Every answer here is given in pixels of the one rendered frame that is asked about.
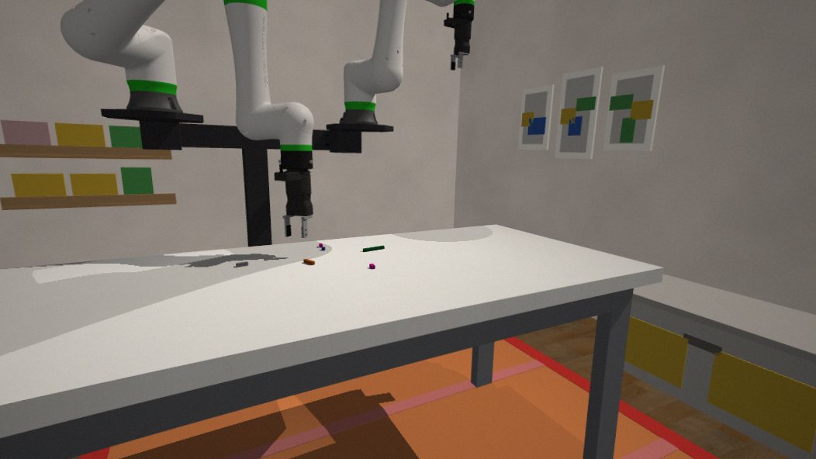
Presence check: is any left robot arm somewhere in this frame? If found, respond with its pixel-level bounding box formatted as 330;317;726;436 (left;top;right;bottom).
340;0;407;125

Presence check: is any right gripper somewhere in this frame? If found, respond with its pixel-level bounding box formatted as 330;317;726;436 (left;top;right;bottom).
274;150;313;238

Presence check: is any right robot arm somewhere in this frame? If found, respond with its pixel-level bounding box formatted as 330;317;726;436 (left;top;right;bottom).
61;0;314;151

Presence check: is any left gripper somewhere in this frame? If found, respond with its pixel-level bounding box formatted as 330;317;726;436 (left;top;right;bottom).
444;3;474;71

